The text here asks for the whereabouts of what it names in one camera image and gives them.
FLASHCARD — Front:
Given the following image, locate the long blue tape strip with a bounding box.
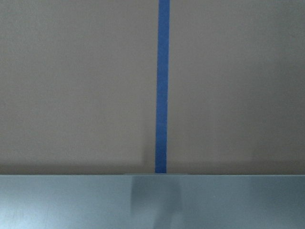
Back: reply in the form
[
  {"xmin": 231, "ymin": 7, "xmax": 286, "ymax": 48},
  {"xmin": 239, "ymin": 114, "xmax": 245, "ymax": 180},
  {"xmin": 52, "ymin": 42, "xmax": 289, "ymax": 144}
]
[{"xmin": 155, "ymin": 0, "xmax": 170, "ymax": 174}]

